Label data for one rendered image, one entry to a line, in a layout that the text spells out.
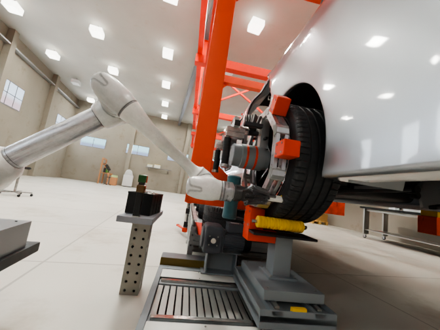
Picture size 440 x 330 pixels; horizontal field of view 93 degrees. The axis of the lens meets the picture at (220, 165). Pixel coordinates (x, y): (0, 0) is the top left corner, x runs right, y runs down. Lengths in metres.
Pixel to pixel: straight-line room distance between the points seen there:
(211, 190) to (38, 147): 0.75
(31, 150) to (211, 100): 1.16
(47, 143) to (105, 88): 0.36
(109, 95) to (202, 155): 0.87
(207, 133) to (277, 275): 1.06
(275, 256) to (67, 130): 1.17
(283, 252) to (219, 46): 1.61
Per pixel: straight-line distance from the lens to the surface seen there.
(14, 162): 1.19
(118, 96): 0.94
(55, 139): 1.14
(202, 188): 0.89
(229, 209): 1.26
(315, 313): 1.19
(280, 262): 1.27
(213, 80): 1.81
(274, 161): 0.96
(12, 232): 1.09
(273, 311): 1.10
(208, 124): 1.66
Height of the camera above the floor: 0.63
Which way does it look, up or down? 7 degrees up
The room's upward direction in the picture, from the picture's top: 8 degrees clockwise
